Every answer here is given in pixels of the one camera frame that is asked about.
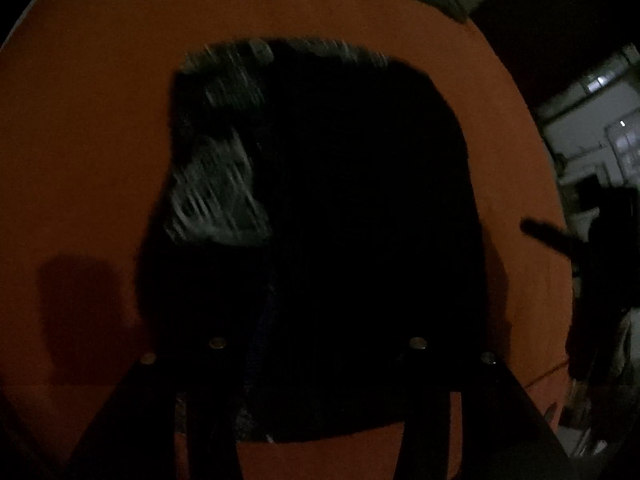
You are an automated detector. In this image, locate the black paisley garment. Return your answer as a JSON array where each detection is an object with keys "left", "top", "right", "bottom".
[{"left": 137, "top": 37, "right": 506, "bottom": 445}]

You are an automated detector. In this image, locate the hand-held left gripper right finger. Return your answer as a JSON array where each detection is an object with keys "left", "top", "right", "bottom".
[{"left": 364, "top": 290, "right": 576, "bottom": 480}]

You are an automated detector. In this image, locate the orange blanket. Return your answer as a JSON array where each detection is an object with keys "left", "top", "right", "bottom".
[{"left": 0, "top": 0, "right": 576, "bottom": 480}]

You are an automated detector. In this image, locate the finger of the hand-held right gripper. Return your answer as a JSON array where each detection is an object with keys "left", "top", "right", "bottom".
[{"left": 520, "top": 217, "right": 583, "bottom": 262}]

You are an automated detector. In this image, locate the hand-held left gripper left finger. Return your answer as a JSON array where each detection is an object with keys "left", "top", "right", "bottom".
[{"left": 65, "top": 292, "right": 276, "bottom": 480}]

